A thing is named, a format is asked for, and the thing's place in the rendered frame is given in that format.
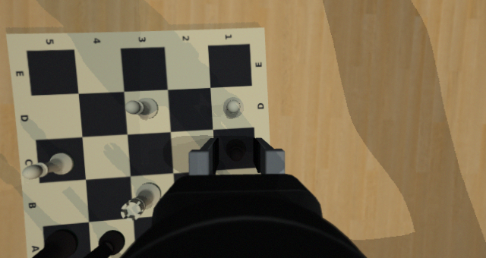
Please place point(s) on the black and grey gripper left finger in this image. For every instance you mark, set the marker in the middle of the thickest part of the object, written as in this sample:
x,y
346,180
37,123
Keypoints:
x,y
204,161

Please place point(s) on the black and cream chessboard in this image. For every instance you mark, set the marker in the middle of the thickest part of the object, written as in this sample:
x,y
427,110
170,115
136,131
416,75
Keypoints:
x,y
70,91

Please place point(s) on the white rook chess piece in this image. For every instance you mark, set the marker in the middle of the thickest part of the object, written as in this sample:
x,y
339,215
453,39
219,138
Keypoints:
x,y
147,195

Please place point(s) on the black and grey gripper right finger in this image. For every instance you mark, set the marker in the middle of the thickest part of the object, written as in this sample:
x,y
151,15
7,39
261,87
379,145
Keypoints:
x,y
268,160

